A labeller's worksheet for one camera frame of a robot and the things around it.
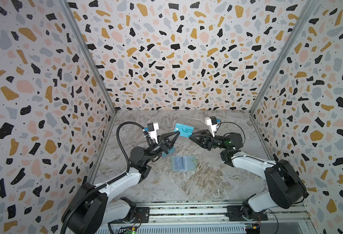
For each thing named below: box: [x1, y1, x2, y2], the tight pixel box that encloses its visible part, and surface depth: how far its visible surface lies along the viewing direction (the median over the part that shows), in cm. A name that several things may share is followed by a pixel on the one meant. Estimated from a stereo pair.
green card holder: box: [170, 155, 198, 172], surface depth 94 cm
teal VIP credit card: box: [173, 122, 195, 138], surface depth 67 cm
